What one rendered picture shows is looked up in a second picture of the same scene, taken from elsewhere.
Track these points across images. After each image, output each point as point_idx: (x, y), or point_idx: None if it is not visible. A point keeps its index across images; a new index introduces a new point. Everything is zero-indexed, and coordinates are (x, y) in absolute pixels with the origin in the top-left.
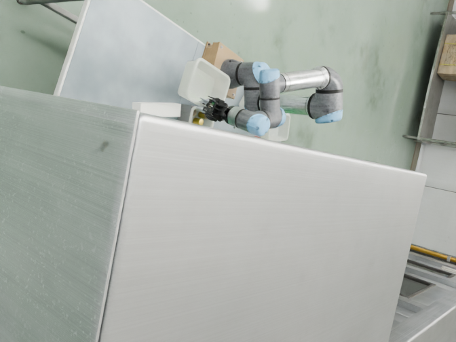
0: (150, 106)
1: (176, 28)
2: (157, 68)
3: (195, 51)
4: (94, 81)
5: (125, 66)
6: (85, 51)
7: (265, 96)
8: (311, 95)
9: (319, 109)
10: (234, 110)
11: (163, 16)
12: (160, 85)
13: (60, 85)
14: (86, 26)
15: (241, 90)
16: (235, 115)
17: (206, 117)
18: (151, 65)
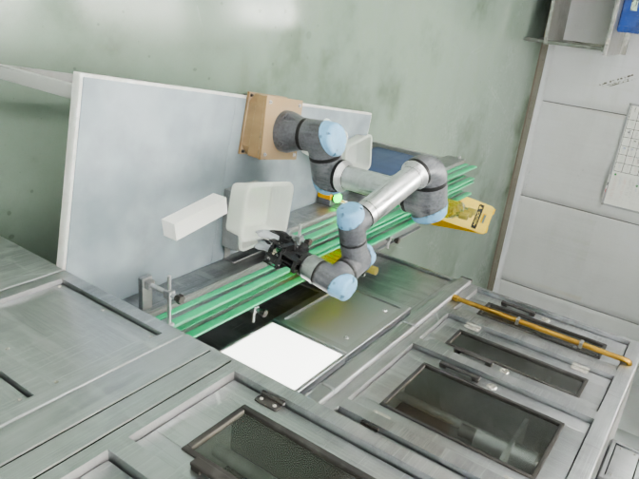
0: (186, 221)
1: (203, 95)
2: (185, 162)
3: (233, 113)
4: (106, 220)
5: (144, 180)
6: (87, 189)
7: (347, 243)
8: None
9: (417, 208)
10: (308, 265)
11: (182, 89)
12: (194, 181)
13: (64, 247)
14: (81, 159)
15: None
16: (310, 274)
17: None
18: (178, 162)
